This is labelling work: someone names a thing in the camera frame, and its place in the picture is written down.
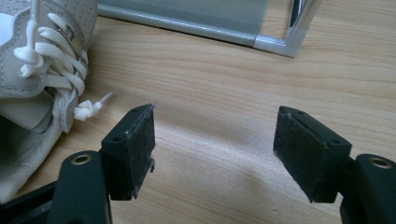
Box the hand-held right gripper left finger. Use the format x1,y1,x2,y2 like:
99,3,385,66
48,103,156,224

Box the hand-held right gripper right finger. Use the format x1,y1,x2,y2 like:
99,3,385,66
273,105,396,224

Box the beige and white sneaker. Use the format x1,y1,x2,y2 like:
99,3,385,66
0,0,99,204

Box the white shoelace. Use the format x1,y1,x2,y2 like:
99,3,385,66
12,0,114,122

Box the grey metal frame panel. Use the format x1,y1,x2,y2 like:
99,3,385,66
96,0,323,59

